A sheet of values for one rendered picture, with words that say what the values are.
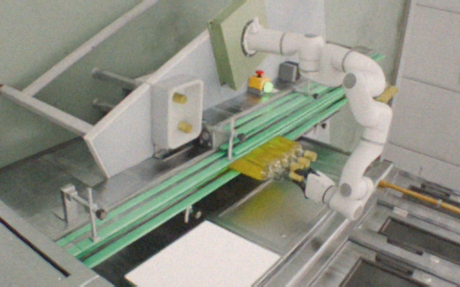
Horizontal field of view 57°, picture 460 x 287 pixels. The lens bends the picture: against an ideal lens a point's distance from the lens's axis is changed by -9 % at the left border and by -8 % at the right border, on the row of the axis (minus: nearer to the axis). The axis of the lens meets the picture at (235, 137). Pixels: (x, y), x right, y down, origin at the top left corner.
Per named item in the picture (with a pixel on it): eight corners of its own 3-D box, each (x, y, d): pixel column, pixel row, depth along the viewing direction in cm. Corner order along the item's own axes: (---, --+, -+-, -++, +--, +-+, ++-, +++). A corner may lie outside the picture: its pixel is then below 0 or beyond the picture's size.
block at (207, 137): (197, 144, 175) (212, 150, 172) (198, 122, 171) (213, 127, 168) (203, 142, 178) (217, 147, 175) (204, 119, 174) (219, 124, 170)
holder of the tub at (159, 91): (151, 155, 165) (166, 163, 161) (151, 84, 153) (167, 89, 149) (182, 141, 178) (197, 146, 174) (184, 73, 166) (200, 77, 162)
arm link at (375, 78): (342, 46, 150) (375, 58, 140) (364, 54, 159) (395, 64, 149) (330, 84, 154) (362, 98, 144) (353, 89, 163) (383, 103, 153)
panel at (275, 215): (118, 283, 133) (205, 341, 116) (117, 276, 132) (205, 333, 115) (273, 174, 201) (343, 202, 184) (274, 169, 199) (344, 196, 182)
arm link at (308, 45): (290, 26, 176) (328, 33, 168) (291, 57, 182) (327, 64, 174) (279, 33, 169) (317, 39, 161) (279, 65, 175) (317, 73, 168)
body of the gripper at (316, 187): (335, 204, 164) (314, 191, 172) (341, 181, 160) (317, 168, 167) (323, 212, 160) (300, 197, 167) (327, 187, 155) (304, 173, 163)
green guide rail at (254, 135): (219, 148, 176) (236, 154, 172) (219, 145, 175) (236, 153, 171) (372, 64, 307) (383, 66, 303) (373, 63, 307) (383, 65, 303)
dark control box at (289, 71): (277, 78, 226) (292, 82, 222) (279, 63, 223) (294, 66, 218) (285, 74, 232) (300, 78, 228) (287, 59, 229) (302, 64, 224)
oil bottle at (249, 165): (220, 164, 181) (265, 183, 170) (220, 152, 178) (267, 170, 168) (228, 159, 185) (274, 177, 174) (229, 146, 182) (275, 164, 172)
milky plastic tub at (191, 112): (151, 143, 162) (169, 151, 158) (151, 84, 152) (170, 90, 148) (184, 128, 175) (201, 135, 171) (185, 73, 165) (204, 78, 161)
